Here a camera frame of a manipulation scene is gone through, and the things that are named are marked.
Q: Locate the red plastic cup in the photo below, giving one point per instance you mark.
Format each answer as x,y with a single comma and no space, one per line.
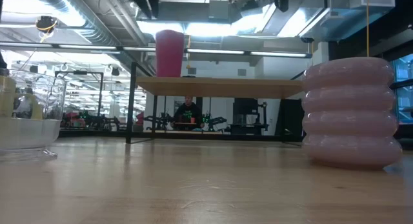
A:
170,53

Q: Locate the pink ribbed mug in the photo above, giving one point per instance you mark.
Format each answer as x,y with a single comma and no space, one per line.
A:
351,120

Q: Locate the clear glass mug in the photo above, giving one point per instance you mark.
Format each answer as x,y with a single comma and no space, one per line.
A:
30,133

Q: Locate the background black robot arm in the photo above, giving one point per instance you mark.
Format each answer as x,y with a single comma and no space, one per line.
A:
214,122
161,120

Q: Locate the wooden shelf with black legs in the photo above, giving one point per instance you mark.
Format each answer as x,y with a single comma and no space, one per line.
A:
219,86

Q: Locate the person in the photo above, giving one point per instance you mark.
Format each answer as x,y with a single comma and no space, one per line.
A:
188,112

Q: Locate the black background equipment rack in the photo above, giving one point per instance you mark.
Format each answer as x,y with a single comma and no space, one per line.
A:
248,116

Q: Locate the black background panel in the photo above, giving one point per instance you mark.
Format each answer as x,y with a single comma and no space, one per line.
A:
292,120

